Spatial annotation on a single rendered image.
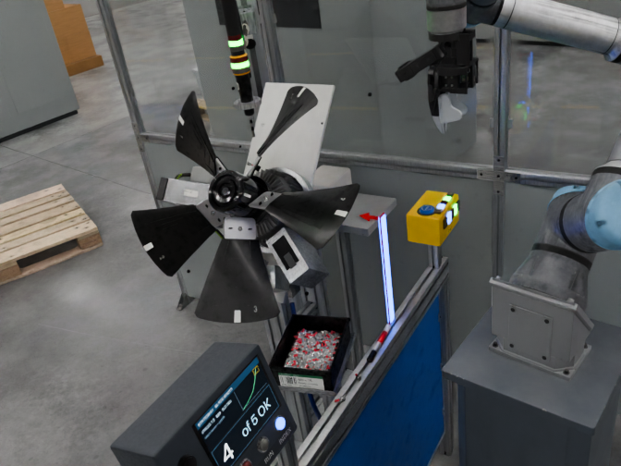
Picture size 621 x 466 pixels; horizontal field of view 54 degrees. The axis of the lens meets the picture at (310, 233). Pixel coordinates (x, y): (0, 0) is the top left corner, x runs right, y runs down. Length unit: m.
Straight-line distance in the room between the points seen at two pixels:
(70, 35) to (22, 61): 2.58
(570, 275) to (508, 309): 0.14
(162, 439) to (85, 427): 2.03
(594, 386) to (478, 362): 0.22
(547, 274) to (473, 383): 0.27
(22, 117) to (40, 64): 0.60
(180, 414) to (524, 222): 1.53
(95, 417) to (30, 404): 0.38
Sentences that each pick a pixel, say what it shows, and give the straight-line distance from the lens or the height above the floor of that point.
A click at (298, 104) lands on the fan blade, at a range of 1.69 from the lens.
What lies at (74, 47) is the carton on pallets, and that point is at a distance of 9.79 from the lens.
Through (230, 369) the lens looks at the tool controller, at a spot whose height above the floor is 1.25.
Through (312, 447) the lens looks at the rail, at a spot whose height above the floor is 0.86.
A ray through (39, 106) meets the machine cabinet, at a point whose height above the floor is 0.22.
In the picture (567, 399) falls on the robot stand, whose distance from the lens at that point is 1.30.
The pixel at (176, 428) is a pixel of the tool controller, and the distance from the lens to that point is 0.96.
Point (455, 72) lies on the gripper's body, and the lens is 1.26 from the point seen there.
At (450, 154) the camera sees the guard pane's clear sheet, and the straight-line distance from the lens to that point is 2.20.
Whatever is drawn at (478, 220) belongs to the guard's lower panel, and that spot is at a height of 0.79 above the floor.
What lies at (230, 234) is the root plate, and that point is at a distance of 1.70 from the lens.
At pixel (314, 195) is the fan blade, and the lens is 1.63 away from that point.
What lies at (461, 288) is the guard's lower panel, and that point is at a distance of 2.45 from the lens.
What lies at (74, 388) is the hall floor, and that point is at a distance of 3.20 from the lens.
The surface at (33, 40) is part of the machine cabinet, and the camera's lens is 7.32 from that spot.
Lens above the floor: 1.91
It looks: 30 degrees down
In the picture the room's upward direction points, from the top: 9 degrees counter-clockwise
